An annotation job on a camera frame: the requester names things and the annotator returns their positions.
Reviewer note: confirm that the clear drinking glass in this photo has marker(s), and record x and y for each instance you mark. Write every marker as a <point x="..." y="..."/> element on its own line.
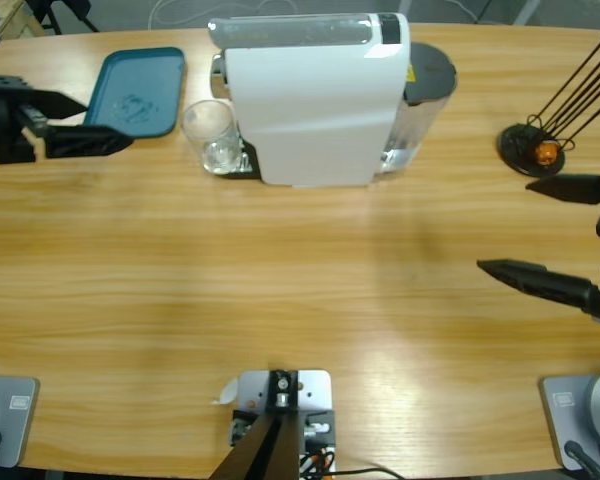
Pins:
<point x="220" y="155"/>

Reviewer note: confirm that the black capsule holder with rods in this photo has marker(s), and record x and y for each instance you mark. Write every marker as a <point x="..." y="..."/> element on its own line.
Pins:
<point x="517" y="150"/>

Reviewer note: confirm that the white capsule coffee machine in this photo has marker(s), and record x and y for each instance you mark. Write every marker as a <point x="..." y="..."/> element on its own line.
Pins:
<point x="310" y="115"/>

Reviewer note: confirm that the teal plastic tray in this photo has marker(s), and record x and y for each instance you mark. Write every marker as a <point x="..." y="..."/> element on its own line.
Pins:
<point x="140" y="80"/>

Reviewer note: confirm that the dark camera post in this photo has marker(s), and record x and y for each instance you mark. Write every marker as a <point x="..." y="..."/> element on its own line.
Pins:
<point x="270" y="450"/>

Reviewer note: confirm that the water tank with black lid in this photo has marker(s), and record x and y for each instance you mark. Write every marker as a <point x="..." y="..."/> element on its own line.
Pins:
<point x="427" y="70"/>

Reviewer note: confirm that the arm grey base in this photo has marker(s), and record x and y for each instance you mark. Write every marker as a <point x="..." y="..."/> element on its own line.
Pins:
<point x="7" y="420"/>
<point x="595" y="410"/>

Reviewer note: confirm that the white mount block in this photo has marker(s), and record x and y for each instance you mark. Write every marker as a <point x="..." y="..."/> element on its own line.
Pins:
<point x="315" y="390"/>

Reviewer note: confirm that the orange coffee capsule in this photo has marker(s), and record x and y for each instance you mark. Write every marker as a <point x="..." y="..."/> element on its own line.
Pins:
<point x="546" y="152"/>

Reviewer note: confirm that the white tape strip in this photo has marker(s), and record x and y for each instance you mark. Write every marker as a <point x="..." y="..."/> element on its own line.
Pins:
<point x="227" y="392"/>

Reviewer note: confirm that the metal drip tray grate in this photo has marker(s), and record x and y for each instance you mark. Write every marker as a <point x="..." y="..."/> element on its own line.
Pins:
<point x="247" y="167"/>

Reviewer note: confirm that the black tripod legs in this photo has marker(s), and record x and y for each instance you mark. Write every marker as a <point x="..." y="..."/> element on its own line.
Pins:
<point x="80" y="15"/>

